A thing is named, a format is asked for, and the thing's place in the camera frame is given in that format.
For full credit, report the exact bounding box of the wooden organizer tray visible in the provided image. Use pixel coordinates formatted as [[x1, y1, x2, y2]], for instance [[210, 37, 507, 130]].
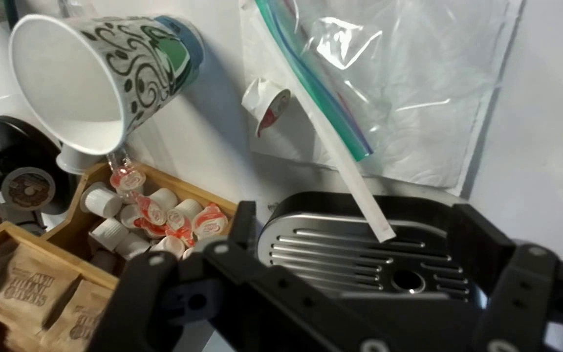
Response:
[[0, 161, 239, 352]]

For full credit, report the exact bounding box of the brown sugar packet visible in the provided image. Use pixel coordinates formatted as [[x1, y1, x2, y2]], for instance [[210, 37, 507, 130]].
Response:
[[41, 279, 114, 352], [0, 242, 82, 339]]

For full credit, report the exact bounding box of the clear zip bag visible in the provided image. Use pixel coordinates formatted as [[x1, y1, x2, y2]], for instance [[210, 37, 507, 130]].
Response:
[[255, 0, 513, 177]]

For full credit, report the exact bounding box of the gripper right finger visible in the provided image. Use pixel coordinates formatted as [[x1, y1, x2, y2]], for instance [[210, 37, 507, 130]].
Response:
[[452, 202, 563, 352]]

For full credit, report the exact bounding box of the coffee machine drip tray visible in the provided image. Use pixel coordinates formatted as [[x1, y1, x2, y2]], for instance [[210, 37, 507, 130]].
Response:
[[257, 191, 488, 305]]

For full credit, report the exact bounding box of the heap of creamer cups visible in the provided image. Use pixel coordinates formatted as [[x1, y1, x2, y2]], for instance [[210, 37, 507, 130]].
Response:
[[80, 166, 230, 261]]

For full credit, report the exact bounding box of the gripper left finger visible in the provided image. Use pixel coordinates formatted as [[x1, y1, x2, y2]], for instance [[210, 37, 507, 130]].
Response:
[[86, 199, 390, 352]]

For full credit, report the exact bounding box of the black coffee pod carousel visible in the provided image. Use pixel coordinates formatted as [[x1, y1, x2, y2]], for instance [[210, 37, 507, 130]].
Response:
[[0, 98, 80, 236]]

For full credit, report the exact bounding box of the opened creamer cup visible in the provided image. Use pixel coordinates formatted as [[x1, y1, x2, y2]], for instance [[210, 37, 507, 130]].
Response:
[[241, 78, 292, 138]]

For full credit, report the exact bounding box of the white paper towel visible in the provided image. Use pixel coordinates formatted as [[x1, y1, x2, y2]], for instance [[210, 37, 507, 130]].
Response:
[[239, 0, 526, 197]]

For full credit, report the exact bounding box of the paper cup with swirl print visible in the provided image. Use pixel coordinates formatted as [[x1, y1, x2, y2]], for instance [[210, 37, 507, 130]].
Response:
[[8, 14, 205, 156]]

